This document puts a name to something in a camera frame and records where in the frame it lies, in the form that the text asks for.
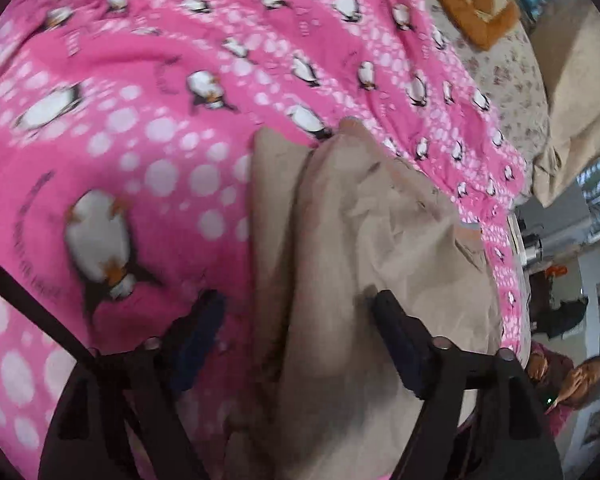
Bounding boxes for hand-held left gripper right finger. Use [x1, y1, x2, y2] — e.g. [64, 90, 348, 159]
[370, 289, 564, 480]

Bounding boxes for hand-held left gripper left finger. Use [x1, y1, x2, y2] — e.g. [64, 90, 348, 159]
[39, 289, 227, 480]

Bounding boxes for beige pants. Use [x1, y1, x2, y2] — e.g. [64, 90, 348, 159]
[220, 116, 503, 480]

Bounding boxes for dark bag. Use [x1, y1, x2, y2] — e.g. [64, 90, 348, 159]
[529, 275, 590, 339]

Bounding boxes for pink penguin print blanket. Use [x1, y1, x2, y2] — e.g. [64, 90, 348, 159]
[0, 0, 531, 480]

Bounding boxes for floral bed sheet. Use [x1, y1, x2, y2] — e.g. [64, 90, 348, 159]
[422, 0, 552, 166]

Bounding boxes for beige cloth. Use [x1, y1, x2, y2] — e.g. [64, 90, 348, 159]
[530, 4, 600, 209]

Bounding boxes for black strap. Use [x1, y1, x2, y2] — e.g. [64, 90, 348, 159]
[0, 249, 98, 358]

